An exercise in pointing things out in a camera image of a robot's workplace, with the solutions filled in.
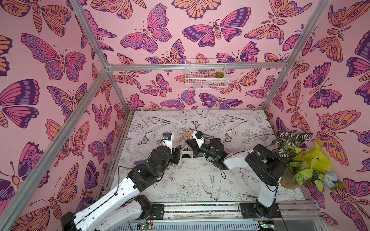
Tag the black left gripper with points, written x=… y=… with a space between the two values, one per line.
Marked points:
x=176 y=155

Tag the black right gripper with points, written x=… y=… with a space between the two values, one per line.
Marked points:
x=195 y=144

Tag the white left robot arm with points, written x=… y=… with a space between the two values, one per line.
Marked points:
x=124 y=203

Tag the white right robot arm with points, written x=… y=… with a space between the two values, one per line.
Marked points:
x=265 y=164

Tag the cream toothbrush holder caddy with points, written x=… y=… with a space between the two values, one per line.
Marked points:
x=186 y=151

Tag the purple silicone object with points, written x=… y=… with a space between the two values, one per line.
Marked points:
x=138 y=162

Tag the small green succulent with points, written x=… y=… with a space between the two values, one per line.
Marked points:
x=219 y=74

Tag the artificial potted plant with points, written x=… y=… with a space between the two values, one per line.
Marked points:
x=306 y=165

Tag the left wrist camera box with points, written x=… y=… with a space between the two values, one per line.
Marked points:
x=167 y=140

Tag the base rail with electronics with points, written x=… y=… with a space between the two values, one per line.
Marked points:
x=226 y=216

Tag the white wire wall basket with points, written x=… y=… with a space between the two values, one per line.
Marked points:
x=200 y=76

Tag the aluminium frame corner post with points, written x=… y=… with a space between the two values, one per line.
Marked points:
x=296 y=51

